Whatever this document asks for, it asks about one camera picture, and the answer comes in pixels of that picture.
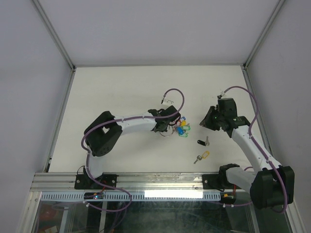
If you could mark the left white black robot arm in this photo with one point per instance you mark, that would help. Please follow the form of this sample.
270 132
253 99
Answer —
103 133

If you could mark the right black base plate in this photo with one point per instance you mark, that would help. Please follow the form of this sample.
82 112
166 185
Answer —
222 182

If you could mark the aluminium frame post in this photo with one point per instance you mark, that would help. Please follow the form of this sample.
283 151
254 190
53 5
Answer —
264 32
52 32

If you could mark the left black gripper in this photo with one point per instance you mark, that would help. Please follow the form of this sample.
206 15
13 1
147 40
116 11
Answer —
160 111

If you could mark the right aluminium frame post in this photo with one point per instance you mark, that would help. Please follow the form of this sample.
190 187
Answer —
264 32

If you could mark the large keyring with coloured keys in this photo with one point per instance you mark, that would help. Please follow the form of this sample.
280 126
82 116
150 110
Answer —
179 127

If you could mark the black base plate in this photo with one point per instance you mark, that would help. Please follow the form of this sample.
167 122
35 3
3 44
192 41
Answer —
222 182
83 182

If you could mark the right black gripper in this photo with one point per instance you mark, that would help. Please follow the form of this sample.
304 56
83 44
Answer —
206 122

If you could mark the key with black tag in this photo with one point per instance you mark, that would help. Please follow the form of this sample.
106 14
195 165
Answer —
204 143

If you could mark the aluminium mounting rail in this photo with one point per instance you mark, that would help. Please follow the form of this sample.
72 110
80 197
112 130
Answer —
67 181

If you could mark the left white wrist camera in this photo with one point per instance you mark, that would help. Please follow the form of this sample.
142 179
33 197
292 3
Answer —
166 102

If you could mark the left aluminium frame post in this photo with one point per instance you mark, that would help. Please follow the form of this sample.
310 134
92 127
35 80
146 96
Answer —
52 32

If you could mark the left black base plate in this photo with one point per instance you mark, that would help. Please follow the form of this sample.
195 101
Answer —
83 182

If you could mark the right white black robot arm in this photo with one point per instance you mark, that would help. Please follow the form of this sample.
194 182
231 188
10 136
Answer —
270 184

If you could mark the key with yellow tag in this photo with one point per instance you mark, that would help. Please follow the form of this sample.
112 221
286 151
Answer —
201 157

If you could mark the grey slotted cable duct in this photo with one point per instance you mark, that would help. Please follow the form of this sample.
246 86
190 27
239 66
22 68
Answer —
149 195

